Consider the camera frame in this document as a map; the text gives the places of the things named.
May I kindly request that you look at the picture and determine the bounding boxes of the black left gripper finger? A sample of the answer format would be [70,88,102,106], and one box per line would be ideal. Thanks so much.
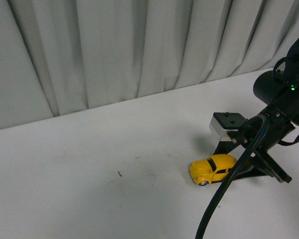
[253,148,292,183]

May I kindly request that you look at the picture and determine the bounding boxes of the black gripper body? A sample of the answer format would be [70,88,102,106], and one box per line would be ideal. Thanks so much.
[228,105,295,150]

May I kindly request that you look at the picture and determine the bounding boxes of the yellow beetle toy car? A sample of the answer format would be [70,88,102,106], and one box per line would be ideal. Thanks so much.
[188,154,237,186]

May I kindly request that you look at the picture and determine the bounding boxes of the grey-white curtain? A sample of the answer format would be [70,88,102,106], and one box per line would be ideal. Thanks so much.
[0,0,299,129]

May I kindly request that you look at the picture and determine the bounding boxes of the black cable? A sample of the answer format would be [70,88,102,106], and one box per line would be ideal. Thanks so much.
[194,117,269,239]

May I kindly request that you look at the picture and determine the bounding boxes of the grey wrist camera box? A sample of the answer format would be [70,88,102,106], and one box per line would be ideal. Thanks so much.
[209,112,247,141]

